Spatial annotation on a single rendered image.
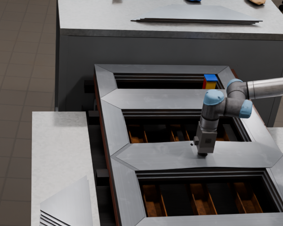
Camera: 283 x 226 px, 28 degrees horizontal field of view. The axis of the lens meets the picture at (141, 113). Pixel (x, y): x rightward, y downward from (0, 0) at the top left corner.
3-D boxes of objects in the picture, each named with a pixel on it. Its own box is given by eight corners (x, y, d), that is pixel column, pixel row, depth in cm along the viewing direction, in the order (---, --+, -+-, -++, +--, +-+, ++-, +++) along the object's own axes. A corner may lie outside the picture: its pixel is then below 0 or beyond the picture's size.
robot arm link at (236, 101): (251, 92, 229) (225, 89, 230) (253, 106, 220) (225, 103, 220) (248, 108, 234) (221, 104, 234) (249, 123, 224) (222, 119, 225)
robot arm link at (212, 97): (226, 99, 219) (205, 96, 220) (221, 122, 225) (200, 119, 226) (226, 89, 226) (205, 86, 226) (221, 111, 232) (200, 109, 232)
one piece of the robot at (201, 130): (192, 113, 233) (187, 144, 242) (196, 125, 226) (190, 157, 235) (215, 113, 234) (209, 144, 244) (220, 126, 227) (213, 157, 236)
